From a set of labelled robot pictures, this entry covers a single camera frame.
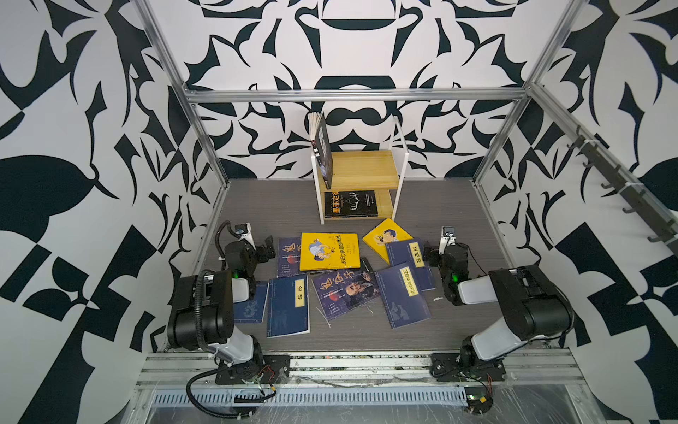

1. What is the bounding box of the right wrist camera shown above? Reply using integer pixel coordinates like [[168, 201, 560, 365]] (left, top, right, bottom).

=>
[[438, 226, 456, 255]]

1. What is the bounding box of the small yellow cartoon book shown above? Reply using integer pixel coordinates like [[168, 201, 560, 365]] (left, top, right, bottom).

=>
[[362, 218, 412, 264]]

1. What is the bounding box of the small green-lit electronics box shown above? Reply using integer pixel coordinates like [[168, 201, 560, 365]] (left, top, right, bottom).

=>
[[464, 386, 494, 415]]

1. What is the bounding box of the black standing book on shelf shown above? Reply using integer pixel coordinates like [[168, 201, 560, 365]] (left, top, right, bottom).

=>
[[307, 111, 333, 190]]

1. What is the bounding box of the wall hook rail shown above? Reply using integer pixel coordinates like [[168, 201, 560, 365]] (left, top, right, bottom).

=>
[[566, 124, 678, 256]]

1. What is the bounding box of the aluminium front rail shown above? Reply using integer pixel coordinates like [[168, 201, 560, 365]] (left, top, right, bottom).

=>
[[130, 349, 593, 414]]

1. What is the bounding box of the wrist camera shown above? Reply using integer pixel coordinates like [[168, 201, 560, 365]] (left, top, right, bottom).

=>
[[234, 223, 254, 247], [438, 226, 456, 255]]

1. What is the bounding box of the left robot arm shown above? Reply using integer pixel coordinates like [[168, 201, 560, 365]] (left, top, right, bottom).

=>
[[166, 221, 276, 367]]

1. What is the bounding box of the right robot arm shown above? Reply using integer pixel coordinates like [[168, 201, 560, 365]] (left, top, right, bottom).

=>
[[423, 243, 576, 371]]

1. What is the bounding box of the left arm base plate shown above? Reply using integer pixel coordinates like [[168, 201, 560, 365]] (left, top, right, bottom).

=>
[[215, 355, 291, 385]]

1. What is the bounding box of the large yellow book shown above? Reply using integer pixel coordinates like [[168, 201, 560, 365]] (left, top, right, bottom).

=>
[[299, 232, 361, 272]]

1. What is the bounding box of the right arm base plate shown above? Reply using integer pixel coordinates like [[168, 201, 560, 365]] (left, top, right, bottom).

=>
[[429, 351, 506, 383]]

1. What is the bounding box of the black cable left base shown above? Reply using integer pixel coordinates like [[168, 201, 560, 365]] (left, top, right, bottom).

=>
[[184, 367, 277, 420]]

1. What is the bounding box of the purple portrait book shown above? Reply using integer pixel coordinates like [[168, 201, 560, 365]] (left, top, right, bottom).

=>
[[276, 237, 301, 278], [311, 257, 381, 322]]

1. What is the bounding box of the wooden white-framed bookshelf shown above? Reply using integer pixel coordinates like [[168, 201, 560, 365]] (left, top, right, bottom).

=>
[[311, 117, 410, 224]]

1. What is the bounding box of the blue book yellow label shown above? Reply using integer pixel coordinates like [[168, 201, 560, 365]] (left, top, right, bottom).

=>
[[267, 275, 310, 338], [386, 238, 435, 292], [375, 263, 432, 330]]

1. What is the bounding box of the blue book far left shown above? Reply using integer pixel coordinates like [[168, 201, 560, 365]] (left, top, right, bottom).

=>
[[233, 282, 269, 324]]

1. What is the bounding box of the black book on lower shelf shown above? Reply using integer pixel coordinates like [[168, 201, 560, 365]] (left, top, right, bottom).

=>
[[324, 190, 378, 219]]

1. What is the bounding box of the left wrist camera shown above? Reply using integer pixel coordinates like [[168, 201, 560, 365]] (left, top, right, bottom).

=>
[[234, 223, 254, 247]]

